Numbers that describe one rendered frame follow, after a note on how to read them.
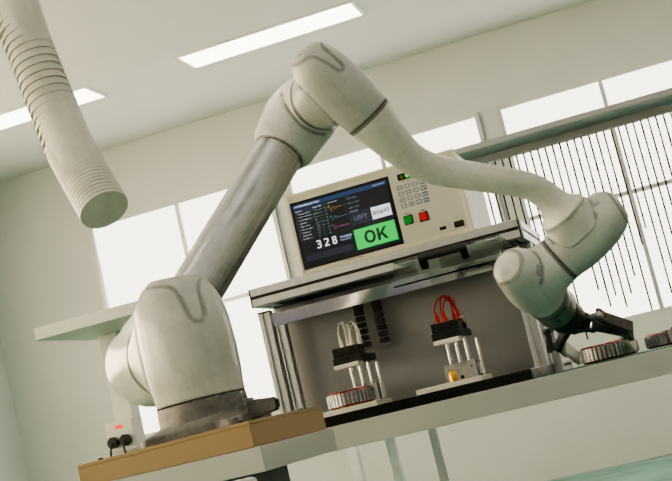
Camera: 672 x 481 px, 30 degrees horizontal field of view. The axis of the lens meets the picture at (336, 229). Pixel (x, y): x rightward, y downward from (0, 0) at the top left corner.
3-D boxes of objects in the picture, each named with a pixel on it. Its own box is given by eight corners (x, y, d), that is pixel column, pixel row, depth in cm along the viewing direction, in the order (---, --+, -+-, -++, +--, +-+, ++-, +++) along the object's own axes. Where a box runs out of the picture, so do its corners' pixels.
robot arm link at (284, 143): (108, 367, 218) (76, 384, 237) (184, 417, 222) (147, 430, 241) (306, 47, 251) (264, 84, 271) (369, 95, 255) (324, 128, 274)
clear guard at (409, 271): (501, 260, 265) (494, 232, 266) (394, 288, 271) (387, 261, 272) (520, 268, 297) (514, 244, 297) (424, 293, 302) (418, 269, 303)
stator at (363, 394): (373, 400, 281) (370, 384, 282) (325, 412, 282) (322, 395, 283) (379, 399, 292) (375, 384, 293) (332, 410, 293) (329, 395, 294)
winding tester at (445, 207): (474, 230, 296) (453, 148, 299) (302, 276, 306) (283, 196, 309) (497, 242, 333) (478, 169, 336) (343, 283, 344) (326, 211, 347)
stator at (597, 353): (621, 356, 265) (616, 339, 266) (573, 368, 271) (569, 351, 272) (640, 352, 275) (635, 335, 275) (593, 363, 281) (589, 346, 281)
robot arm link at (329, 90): (399, 85, 244) (367, 108, 256) (334, 18, 241) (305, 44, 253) (361, 128, 238) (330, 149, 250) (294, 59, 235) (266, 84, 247)
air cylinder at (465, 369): (480, 381, 292) (474, 358, 293) (449, 388, 294) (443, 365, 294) (483, 380, 297) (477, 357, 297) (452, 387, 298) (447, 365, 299)
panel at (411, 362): (557, 363, 300) (526, 242, 305) (301, 424, 316) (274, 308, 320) (557, 363, 301) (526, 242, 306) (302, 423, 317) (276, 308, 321)
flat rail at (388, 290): (515, 263, 289) (512, 251, 290) (267, 328, 304) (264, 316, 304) (516, 264, 290) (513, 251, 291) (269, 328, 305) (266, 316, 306)
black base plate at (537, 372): (533, 379, 255) (530, 368, 255) (244, 447, 270) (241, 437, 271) (555, 373, 300) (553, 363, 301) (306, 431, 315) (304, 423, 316)
